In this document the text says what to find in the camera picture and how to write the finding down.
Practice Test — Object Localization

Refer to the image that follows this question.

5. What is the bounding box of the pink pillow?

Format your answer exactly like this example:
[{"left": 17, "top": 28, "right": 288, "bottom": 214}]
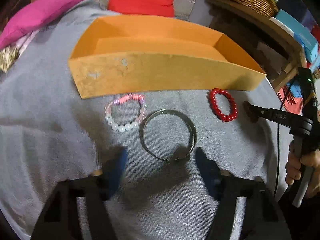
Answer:
[{"left": 0, "top": 0, "right": 90, "bottom": 49}]

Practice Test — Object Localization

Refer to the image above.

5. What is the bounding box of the gold patterned cloth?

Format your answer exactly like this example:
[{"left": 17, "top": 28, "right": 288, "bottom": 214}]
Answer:
[{"left": 0, "top": 46, "right": 20, "bottom": 73}]

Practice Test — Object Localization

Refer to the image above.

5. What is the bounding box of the person's right hand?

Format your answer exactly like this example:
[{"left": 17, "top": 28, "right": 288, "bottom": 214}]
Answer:
[{"left": 286, "top": 141, "right": 320, "bottom": 199}]

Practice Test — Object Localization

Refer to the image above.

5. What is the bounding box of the red cloth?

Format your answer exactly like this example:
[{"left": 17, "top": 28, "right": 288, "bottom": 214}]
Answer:
[{"left": 279, "top": 86, "right": 304, "bottom": 115}]

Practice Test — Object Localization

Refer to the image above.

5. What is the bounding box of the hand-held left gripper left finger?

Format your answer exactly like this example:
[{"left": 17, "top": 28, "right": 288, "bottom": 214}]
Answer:
[{"left": 30, "top": 147, "right": 128, "bottom": 240}]

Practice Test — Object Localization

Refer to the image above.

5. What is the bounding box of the wooden shelf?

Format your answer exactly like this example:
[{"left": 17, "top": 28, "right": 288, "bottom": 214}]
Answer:
[{"left": 200, "top": 0, "right": 308, "bottom": 93}]

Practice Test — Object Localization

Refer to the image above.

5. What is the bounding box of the metal bangle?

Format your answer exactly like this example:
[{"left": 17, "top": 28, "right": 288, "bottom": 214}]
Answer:
[{"left": 139, "top": 109, "right": 198, "bottom": 162}]

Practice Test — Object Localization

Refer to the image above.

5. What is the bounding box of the black cable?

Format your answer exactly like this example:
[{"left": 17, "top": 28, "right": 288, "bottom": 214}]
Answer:
[{"left": 273, "top": 79, "right": 300, "bottom": 199}]

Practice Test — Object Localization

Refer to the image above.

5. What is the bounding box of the red bead bracelet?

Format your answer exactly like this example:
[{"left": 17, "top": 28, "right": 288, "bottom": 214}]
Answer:
[{"left": 209, "top": 87, "right": 238, "bottom": 123}]

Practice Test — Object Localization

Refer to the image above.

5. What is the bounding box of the pale pink sheet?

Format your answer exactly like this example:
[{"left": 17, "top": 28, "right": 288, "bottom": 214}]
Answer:
[{"left": 14, "top": 29, "right": 40, "bottom": 53}]

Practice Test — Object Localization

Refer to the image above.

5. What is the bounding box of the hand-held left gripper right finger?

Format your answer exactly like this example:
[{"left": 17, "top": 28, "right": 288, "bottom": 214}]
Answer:
[{"left": 195, "top": 147, "right": 292, "bottom": 240}]

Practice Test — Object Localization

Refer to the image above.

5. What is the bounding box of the pink clear bead bracelet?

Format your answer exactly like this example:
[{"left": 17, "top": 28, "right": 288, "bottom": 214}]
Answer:
[{"left": 104, "top": 93, "right": 147, "bottom": 133}]

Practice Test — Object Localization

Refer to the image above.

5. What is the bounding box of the teal box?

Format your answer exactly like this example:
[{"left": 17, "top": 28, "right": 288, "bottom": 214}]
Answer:
[{"left": 275, "top": 9, "right": 320, "bottom": 64}]

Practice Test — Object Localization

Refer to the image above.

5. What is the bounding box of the grey blanket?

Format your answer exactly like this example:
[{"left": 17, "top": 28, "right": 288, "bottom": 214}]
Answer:
[{"left": 0, "top": 0, "right": 293, "bottom": 240}]

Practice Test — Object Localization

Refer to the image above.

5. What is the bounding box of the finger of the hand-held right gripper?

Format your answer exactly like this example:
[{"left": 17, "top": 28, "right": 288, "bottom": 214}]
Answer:
[{"left": 244, "top": 101, "right": 314, "bottom": 140}]

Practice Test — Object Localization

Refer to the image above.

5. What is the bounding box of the orange cardboard box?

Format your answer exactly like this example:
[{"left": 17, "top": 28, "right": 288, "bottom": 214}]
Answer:
[{"left": 68, "top": 15, "right": 268, "bottom": 100}]

